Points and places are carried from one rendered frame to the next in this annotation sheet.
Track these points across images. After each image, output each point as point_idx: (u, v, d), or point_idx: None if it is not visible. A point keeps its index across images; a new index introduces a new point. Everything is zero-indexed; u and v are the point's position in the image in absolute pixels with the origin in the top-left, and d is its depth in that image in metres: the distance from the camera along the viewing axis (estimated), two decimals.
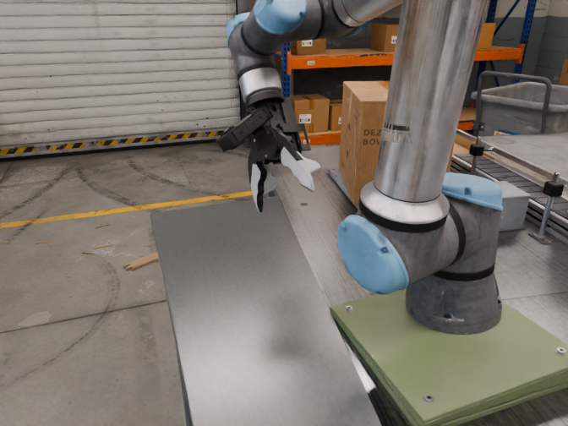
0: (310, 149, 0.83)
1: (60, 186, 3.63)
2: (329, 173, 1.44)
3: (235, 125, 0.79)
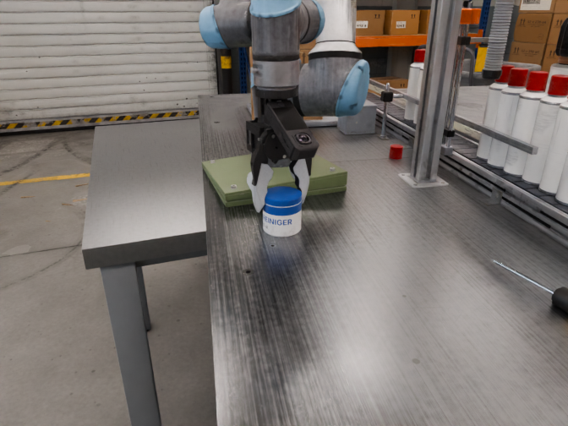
0: None
1: (46, 155, 3.97)
2: (247, 106, 1.78)
3: (288, 125, 0.69)
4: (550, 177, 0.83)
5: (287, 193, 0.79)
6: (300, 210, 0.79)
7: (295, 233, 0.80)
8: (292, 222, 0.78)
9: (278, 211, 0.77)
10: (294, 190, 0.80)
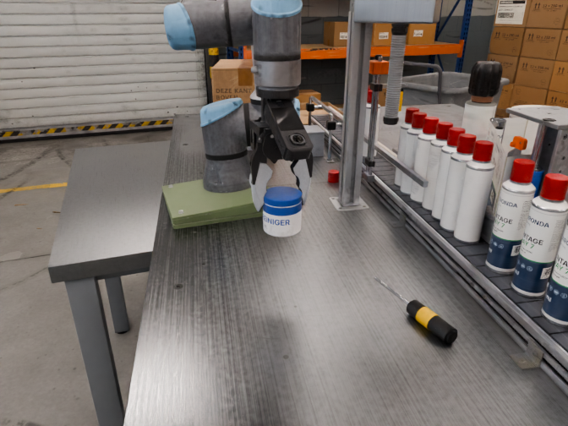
0: None
1: (40, 163, 4.15)
2: None
3: (284, 126, 0.69)
4: (437, 206, 1.00)
5: (287, 193, 0.79)
6: (299, 211, 0.79)
7: (293, 234, 0.80)
8: (291, 223, 0.78)
9: (275, 211, 0.77)
10: (295, 191, 0.80)
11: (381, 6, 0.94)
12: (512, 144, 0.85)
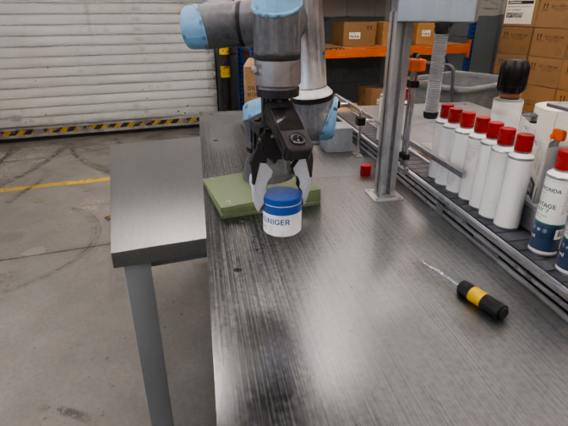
0: None
1: (56, 161, 4.20)
2: (243, 125, 2.01)
3: (284, 125, 0.69)
4: (475, 196, 1.06)
5: (287, 193, 0.79)
6: (299, 211, 0.79)
7: (293, 234, 0.80)
8: (291, 223, 0.78)
9: (275, 211, 0.77)
10: (295, 191, 0.80)
11: (425, 6, 1.00)
12: (552, 136, 0.91)
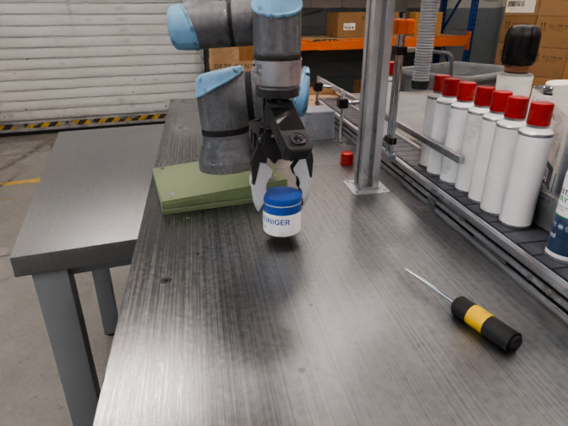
0: None
1: (33, 157, 3.99)
2: None
3: (284, 125, 0.69)
4: (476, 186, 0.84)
5: (287, 193, 0.79)
6: (299, 211, 0.79)
7: (293, 234, 0.80)
8: (291, 223, 0.78)
9: (275, 211, 0.77)
10: (295, 191, 0.80)
11: None
12: None
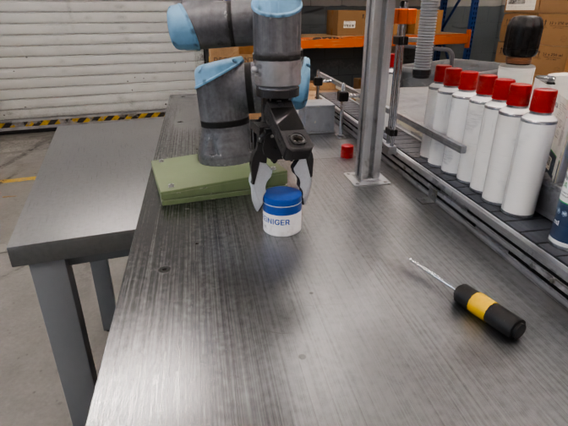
0: None
1: (32, 155, 3.98)
2: None
3: (284, 125, 0.69)
4: (477, 176, 0.83)
5: (287, 193, 0.79)
6: (299, 211, 0.79)
7: (293, 234, 0.80)
8: (291, 223, 0.78)
9: (275, 211, 0.77)
10: (295, 191, 0.80)
11: None
12: None
